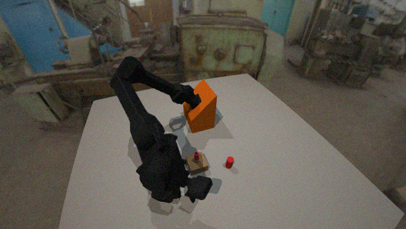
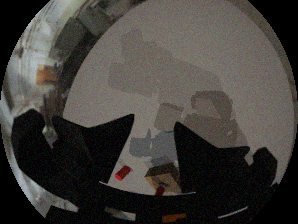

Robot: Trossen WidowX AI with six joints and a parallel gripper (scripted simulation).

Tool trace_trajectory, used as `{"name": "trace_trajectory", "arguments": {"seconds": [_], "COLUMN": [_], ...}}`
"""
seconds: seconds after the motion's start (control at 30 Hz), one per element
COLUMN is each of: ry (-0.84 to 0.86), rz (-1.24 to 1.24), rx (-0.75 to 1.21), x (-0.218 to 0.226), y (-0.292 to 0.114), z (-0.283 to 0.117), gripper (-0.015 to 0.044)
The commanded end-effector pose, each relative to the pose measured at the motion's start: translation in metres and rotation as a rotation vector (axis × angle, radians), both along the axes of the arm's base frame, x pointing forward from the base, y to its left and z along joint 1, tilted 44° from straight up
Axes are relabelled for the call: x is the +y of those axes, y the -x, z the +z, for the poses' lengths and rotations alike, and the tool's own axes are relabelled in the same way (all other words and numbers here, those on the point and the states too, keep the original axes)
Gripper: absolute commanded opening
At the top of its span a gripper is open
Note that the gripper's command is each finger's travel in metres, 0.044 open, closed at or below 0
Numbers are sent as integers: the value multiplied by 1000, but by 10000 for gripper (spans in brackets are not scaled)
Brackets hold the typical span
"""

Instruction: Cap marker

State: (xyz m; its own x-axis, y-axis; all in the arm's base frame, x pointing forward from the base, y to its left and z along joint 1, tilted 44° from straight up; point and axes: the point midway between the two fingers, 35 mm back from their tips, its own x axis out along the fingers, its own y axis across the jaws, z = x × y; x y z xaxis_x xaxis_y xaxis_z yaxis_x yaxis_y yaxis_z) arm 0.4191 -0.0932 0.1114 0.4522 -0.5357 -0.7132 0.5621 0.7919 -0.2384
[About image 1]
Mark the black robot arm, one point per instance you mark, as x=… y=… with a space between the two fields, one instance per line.
x=158 y=152

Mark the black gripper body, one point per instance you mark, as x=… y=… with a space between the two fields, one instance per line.
x=198 y=187

